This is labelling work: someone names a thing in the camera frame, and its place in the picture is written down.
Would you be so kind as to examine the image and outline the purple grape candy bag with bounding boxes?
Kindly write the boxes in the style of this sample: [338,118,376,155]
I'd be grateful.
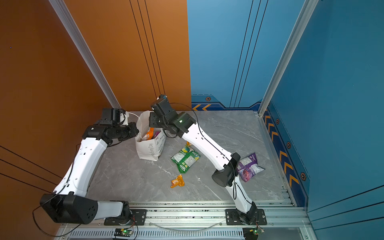
[153,129,163,139]

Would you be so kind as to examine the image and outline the white paper bag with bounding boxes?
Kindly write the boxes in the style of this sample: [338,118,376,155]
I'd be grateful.
[135,111,166,161]

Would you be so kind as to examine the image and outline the green white snack bag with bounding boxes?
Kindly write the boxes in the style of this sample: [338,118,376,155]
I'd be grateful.
[171,145,201,174]

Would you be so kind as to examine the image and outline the orange Fox's candy bag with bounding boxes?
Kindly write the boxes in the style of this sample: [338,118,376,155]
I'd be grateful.
[143,128,155,141]

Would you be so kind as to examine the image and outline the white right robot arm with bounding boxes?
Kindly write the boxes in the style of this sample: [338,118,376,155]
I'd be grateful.
[149,95,258,225]

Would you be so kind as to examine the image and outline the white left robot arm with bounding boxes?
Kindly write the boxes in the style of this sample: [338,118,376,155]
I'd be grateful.
[40,109,139,225]

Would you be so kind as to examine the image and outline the purple white snack bag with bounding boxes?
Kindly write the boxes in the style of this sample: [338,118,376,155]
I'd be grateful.
[237,153,265,182]

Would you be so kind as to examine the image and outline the small orange candy wrapper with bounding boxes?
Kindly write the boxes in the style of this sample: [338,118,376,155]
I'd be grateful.
[171,175,185,188]

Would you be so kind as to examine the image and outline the left green circuit board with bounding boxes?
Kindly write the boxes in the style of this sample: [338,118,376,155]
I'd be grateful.
[113,228,135,240]

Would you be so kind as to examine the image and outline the green circuit board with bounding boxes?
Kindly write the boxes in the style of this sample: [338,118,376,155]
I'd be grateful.
[113,228,135,240]
[242,227,265,240]

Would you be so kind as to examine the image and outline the right green circuit board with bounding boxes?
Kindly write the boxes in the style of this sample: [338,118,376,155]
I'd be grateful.
[242,227,265,240]

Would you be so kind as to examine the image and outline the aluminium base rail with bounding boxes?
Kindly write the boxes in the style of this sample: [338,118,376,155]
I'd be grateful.
[57,199,317,240]

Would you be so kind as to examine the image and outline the left aluminium corner post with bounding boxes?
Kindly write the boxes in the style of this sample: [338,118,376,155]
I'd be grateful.
[49,0,121,109]

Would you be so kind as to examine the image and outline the aluminium corner post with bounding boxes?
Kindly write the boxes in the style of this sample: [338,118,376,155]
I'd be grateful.
[49,0,121,109]
[258,0,319,117]

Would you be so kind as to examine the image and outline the right aluminium corner post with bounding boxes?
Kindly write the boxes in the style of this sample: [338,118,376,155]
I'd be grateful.
[258,0,319,117]

